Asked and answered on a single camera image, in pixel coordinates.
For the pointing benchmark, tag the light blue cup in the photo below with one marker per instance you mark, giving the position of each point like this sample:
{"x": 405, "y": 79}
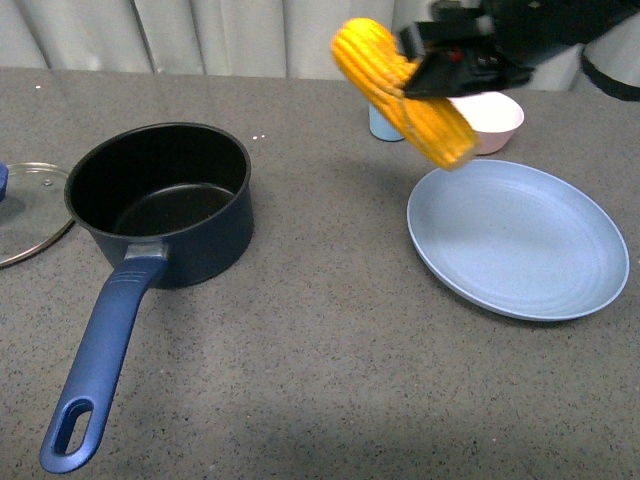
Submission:
{"x": 381, "y": 128}

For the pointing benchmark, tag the yellow corn cob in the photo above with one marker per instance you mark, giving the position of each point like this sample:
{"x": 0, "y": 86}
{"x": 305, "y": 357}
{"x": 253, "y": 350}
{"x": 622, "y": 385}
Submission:
{"x": 364, "y": 50}

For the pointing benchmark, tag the glass lid blue knob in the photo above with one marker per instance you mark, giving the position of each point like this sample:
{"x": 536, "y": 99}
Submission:
{"x": 33, "y": 211}

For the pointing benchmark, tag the white curtain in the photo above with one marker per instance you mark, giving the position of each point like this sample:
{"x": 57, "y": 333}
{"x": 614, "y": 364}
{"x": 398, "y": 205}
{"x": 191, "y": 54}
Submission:
{"x": 241, "y": 38}

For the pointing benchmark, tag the pink bowl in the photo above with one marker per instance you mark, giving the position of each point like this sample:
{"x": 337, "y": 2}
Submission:
{"x": 493, "y": 116}

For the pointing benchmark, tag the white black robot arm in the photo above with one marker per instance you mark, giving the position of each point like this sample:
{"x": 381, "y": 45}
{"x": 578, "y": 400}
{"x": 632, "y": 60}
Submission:
{"x": 610, "y": 63}

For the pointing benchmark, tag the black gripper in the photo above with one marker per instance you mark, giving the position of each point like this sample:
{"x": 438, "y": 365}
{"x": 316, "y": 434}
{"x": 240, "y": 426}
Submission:
{"x": 497, "y": 45}

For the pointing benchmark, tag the light blue plate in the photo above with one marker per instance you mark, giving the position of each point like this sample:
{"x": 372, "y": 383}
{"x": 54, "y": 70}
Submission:
{"x": 518, "y": 241}

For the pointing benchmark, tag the dark blue saucepan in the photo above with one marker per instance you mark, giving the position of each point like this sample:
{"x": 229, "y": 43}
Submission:
{"x": 169, "y": 206}

